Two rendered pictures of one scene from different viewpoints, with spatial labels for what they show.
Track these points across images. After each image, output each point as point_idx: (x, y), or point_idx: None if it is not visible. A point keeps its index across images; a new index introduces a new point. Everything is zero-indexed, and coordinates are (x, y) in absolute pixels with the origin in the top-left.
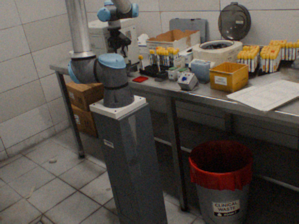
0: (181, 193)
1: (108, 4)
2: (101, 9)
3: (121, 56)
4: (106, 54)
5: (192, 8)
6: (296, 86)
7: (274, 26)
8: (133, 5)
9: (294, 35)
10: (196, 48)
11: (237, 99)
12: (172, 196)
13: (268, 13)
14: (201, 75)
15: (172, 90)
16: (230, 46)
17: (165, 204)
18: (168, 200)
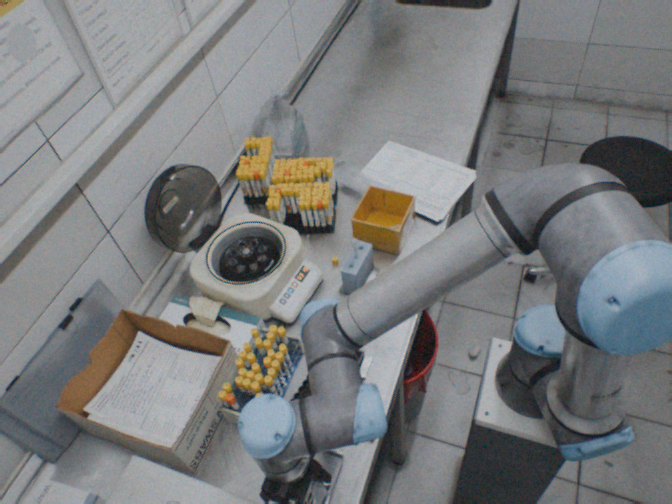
0: (404, 443)
1: (295, 414)
2: (380, 400)
3: (532, 309)
4: (548, 340)
5: (41, 305)
6: (387, 156)
7: (198, 161)
8: (334, 302)
9: (222, 148)
10: (264, 286)
11: (448, 205)
12: (371, 494)
13: (182, 148)
14: (368, 269)
15: (417, 319)
16: (268, 223)
17: (396, 499)
18: (386, 496)
